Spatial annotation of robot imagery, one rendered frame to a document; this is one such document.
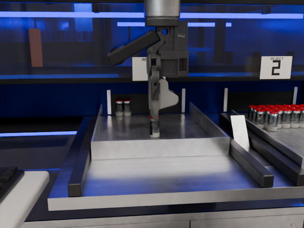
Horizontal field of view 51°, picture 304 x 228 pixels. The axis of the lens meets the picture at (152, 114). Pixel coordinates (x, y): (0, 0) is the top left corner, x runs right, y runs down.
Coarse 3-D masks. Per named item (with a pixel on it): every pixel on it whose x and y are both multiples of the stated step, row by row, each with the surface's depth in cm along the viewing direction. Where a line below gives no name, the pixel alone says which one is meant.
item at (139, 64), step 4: (132, 60) 81; (136, 60) 81; (140, 60) 81; (144, 60) 81; (136, 64) 81; (140, 64) 81; (144, 64) 81; (136, 68) 81; (140, 68) 82; (144, 68) 82; (136, 72) 82; (140, 72) 82; (144, 72) 82; (136, 76) 82; (140, 76) 82; (144, 76) 82; (164, 76) 83; (136, 80) 82; (140, 80) 82; (144, 80) 82
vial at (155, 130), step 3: (153, 120) 70; (150, 123) 71; (153, 123) 70; (156, 123) 70; (159, 123) 71; (153, 126) 70; (156, 126) 70; (159, 126) 71; (153, 129) 70; (156, 129) 70; (159, 129) 71; (153, 132) 71; (156, 132) 71; (159, 132) 72; (150, 135) 71; (153, 135) 71; (156, 135) 71; (159, 135) 72
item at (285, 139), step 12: (252, 132) 70; (264, 132) 64; (276, 132) 75; (288, 132) 75; (300, 132) 75; (276, 144) 59; (288, 144) 67; (300, 144) 67; (288, 156) 55; (300, 156) 51
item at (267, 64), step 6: (264, 60) 84; (270, 60) 84; (282, 60) 85; (288, 60) 85; (264, 66) 85; (270, 66) 85; (282, 66) 85; (288, 66) 85; (264, 72) 85; (270, 72) 85; (276, 72) 85; (282, 72) 86; (288, 72) 86; (264, 78) 85; (270, 78) 86; (276, 78) 86; (282, 78) 86; (288, 78) 86
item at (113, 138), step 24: (96, 120) 73; (120, 120) 86; (144, 120) 86; (168, 120) 86; (192, 120) 86; (96, 144) 58; (120, 144) 59; (144, 144) 59; (168, 144) 60; (192, 144) 60; (216, 144) 61
